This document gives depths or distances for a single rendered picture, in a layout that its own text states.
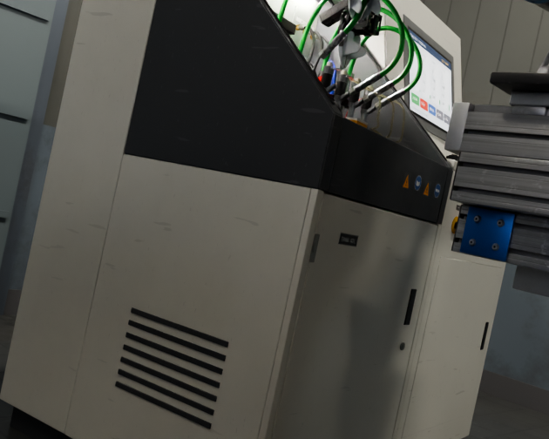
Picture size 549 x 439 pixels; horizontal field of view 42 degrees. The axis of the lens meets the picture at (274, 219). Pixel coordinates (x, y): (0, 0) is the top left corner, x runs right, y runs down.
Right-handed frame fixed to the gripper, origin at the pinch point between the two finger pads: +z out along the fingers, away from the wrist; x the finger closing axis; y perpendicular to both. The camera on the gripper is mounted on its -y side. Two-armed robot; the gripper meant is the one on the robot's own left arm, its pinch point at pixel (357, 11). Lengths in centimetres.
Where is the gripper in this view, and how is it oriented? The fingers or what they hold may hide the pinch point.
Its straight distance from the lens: 177.6
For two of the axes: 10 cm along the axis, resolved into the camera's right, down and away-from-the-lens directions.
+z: -2.3, 6.6, 7.1
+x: 9.4, -0.3, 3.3
